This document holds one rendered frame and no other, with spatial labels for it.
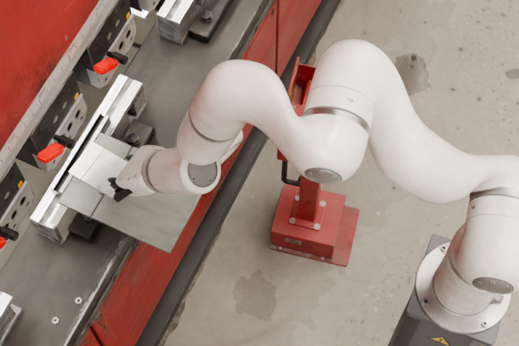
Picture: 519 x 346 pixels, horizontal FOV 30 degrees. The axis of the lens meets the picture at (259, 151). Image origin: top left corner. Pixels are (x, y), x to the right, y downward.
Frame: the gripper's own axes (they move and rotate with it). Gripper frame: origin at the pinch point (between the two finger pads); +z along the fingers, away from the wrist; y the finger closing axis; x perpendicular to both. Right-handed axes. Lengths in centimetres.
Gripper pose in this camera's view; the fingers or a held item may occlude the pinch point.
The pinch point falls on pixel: (125, 171)
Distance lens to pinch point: 199.1
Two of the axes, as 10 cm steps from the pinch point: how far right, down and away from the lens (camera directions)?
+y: -5.4, 7.5, -3.8
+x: 6.4, 6.6, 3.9
